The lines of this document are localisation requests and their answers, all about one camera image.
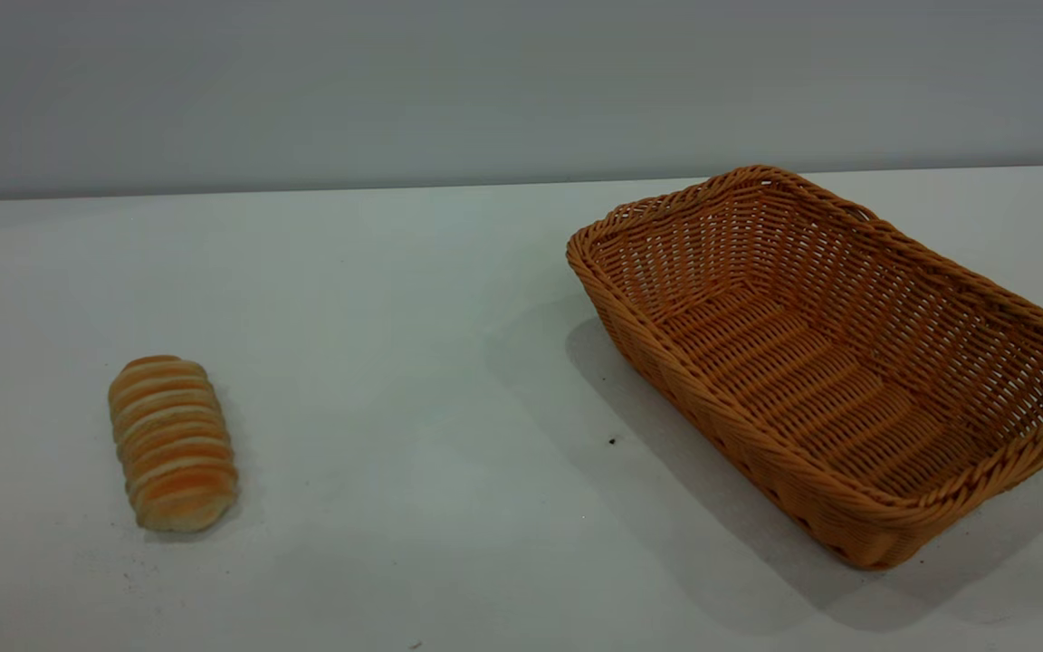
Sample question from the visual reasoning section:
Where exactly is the ridged striped bread roll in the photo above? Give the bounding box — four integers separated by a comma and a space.
108, 355, 240, 533

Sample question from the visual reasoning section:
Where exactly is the orange woven wicker basket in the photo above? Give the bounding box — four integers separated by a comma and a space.
566, 165, 1043, 571

